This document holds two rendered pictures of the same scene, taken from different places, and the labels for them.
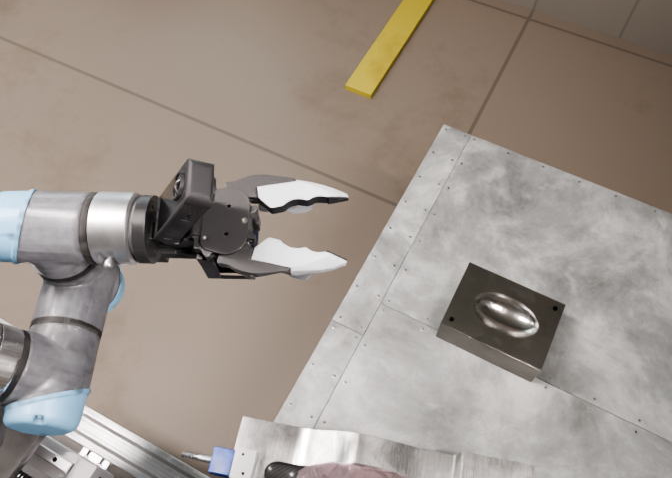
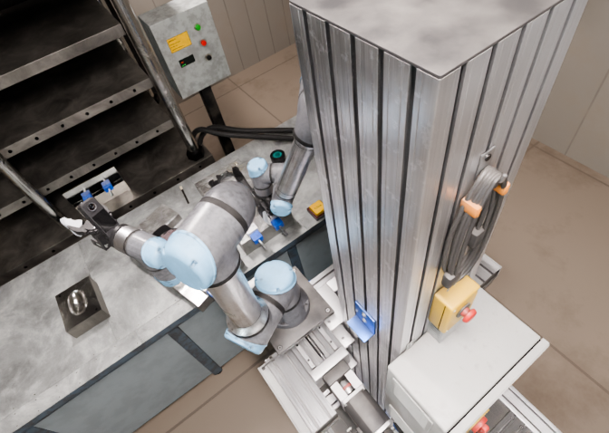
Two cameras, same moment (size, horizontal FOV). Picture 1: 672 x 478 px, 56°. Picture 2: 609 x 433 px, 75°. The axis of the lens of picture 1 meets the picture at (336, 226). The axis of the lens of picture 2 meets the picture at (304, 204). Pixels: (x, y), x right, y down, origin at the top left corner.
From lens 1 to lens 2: 1.20 m
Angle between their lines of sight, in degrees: 66
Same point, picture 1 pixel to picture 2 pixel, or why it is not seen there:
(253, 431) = (198, 299)
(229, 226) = not seen: hidden behind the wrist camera
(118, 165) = not seen: outside the picture
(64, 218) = (137, 235)
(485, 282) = (70, 319)
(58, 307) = not seen: hidden behind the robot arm
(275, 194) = (76, 223)
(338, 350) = (149, 327)
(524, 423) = (112, 270)
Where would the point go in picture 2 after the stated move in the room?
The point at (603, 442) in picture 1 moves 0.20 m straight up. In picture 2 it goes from (96, 254) to (71, 231)
